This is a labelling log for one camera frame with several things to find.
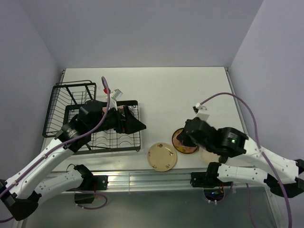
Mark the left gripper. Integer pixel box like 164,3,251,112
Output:
89,105,146,134

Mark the patterned ceramic bowl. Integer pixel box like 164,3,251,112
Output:
118,105,134,117

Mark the yellow black patterned plate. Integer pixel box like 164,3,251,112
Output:
171,128,199,154

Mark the cream plate with branch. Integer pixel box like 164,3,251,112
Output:
199,148,220,164

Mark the cream plate with flowers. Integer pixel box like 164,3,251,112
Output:
147,142,177,172

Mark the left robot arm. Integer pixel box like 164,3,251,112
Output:
0,100,146,221

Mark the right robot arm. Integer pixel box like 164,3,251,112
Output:
177,117,304,198

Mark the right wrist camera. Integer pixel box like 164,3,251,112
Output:
193,103,210,122

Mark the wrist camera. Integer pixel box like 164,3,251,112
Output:
110,89,123,109
193,103,210,122

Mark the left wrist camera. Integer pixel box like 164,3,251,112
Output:
110,89,123,109

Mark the aluminium table edge rail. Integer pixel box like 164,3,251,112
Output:
38,166,273,194

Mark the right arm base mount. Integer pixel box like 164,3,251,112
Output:
190,171,233,204

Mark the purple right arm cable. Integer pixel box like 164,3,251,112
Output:
199,92,293,228

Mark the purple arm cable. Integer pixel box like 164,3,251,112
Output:
0,76,112,223
199,92,293,228

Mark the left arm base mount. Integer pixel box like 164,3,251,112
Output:
74,175,108,205

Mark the black wire dish rack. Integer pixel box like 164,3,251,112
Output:
42,80,141,154

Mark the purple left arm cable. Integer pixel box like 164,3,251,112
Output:
0,76,112,223

